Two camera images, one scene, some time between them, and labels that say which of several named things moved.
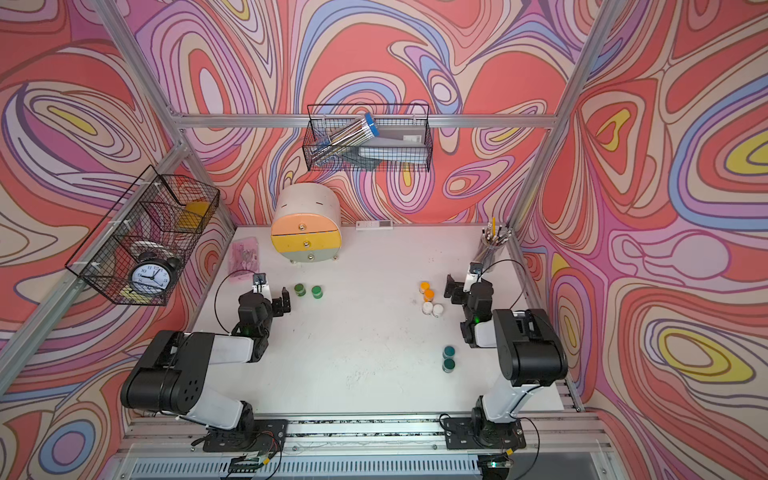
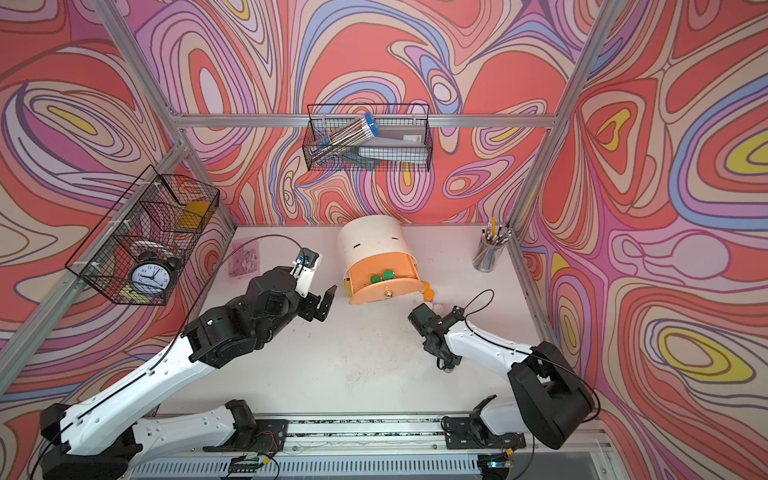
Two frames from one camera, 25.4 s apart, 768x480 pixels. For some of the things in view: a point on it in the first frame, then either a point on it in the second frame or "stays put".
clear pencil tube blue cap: x=345 y=139 stays put
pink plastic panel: x=297 y=223 → x=404 y=283
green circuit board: x=245 y=464 stays put
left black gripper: x=277 y=310 → x=312 y=303
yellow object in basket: x=192 y=217 stays put
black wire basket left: x=134 y=255 stays put
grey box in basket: x=397 y=142 stays put
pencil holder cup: x=493 y=237 stays put
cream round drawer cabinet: x=307 y=223 → x=367 y=236
